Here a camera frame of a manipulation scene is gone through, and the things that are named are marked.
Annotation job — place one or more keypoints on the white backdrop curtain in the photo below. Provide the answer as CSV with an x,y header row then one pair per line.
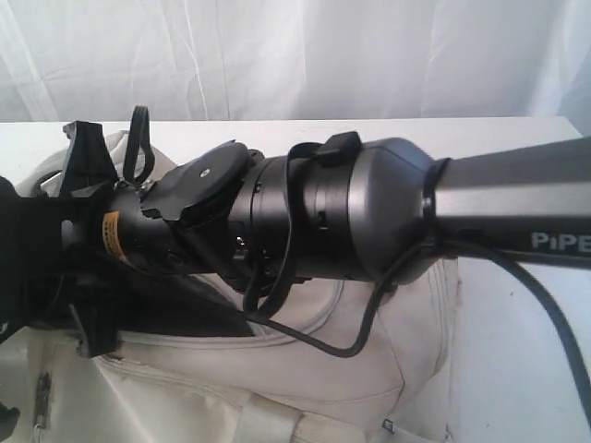
x,y
264,60

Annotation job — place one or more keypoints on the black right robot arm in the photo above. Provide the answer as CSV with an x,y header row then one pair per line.
x,y
344,209

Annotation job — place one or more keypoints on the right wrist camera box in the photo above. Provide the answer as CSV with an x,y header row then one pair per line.
x,y
31,246

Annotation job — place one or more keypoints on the cream white duffel bag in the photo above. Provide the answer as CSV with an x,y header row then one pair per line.
x,y
189,367

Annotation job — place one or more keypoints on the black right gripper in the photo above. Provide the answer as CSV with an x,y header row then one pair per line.
x,y
80,286

